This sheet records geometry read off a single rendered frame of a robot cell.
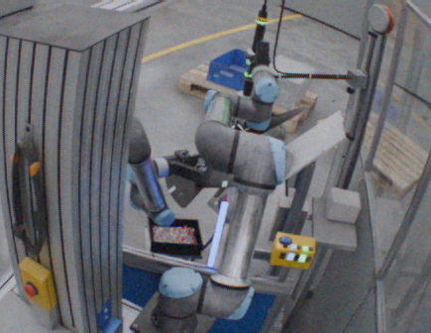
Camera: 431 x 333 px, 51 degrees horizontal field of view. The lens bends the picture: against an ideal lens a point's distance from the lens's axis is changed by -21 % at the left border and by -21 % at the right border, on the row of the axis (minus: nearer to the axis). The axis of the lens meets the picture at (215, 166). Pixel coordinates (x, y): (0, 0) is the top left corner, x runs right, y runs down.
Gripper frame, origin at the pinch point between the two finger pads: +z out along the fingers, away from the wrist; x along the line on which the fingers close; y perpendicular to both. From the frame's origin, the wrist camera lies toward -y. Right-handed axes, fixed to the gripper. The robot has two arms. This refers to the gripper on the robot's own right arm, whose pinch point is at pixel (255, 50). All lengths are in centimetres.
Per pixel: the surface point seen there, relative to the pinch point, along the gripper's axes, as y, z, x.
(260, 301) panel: 93, -41, 18
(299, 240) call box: 57, -41, 24
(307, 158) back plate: 43, -3, 30
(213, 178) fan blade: 46, -21, -9
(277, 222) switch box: 89, 12, 30
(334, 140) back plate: 32, -5, 40
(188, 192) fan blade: 67, -3, -15
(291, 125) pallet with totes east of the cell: 153, 235, 92
